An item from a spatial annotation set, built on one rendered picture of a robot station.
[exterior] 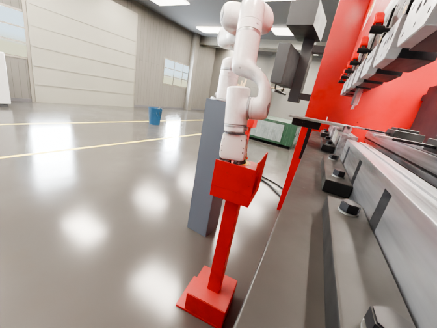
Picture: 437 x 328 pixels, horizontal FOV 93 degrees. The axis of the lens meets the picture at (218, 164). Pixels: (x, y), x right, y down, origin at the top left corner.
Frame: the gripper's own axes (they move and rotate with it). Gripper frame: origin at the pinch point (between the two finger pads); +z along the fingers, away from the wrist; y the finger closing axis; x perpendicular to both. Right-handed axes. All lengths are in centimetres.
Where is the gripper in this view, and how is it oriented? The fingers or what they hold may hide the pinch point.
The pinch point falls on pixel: (231, 172)
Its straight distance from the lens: 81.8
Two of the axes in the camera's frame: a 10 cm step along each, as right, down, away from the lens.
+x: -3.5, 2.0, -9.1
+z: -0.7, 9.7, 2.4
